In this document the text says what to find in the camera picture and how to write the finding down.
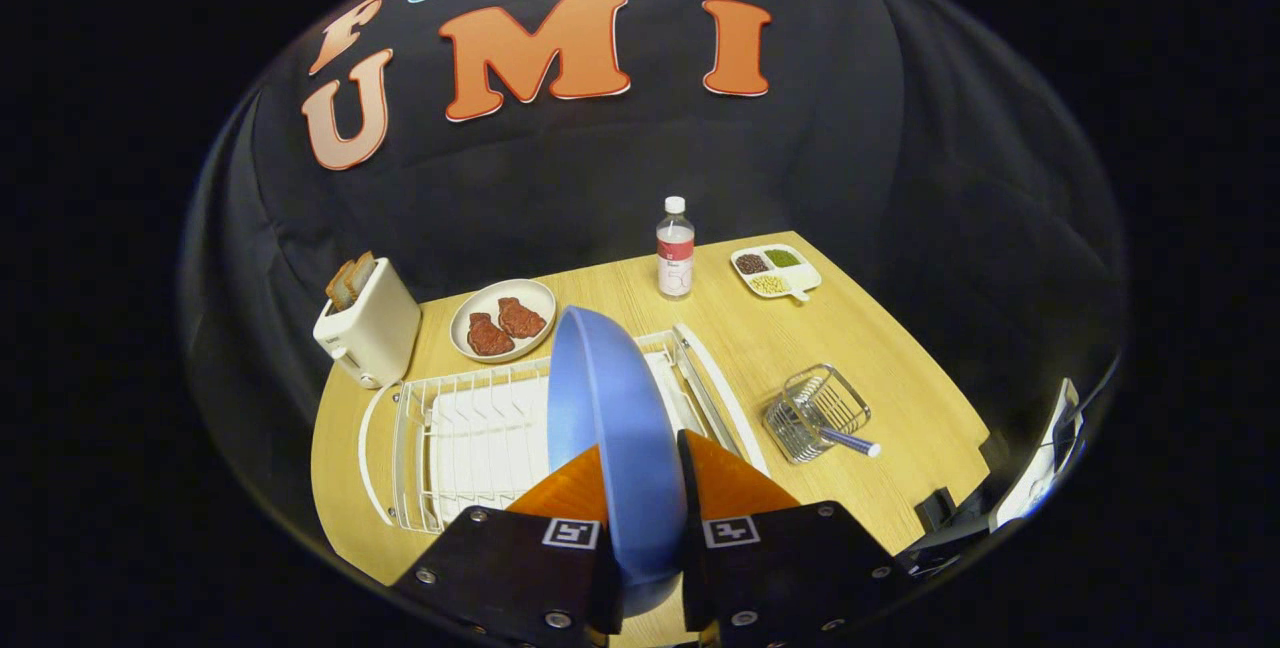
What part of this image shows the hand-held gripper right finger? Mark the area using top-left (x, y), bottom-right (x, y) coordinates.
top-left (677, 428), bottom-right (916, 648)

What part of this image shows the black backdrop cloth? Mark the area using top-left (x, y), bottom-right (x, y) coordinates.
top-left (180, 0), bottom-right (1126, 529)

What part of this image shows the red meat piece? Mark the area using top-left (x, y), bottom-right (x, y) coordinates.
top-left (497, 297), bottom-right (548, 340)
top-left (467, 312), bottom-right (516, 357)

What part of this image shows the cream toaster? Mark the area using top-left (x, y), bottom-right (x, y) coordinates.
top-left (313, 258), bottom-right (423, 390)

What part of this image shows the clear bottle with red label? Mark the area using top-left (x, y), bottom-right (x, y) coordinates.
top-left (656, 195), bottom-right (696, 300)

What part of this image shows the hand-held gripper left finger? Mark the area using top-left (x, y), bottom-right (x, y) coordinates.
top-left (390, 443), bottom-right (621, 648)

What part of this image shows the white wire dish rack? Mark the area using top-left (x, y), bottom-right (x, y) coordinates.
top-left (358, 323), bottom-right (769, 535)

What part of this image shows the metal spoon with white handle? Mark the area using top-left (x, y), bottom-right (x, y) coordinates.
top-left (810, 423), bottom-right (883, 459)

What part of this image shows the brown bread slice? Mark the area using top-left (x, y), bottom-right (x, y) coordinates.
top-left (325, 260), bottom-right (357, 314)
top-left (343, 250), bottom-right (378, 299)

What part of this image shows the metal wire basket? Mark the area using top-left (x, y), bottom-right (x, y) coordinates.
top-left (763, 364), bottom-right (873, 465)

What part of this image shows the blue plate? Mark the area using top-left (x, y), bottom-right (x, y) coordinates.
top-left (546, 305), bottom-right (691, 619)

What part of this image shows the beige round plate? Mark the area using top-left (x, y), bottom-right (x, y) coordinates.
top-left (450, 278), bottom-right (557, 364)

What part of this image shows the white divided dish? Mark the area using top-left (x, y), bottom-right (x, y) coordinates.
top-left (730, 244), bottom-right (823, 303)

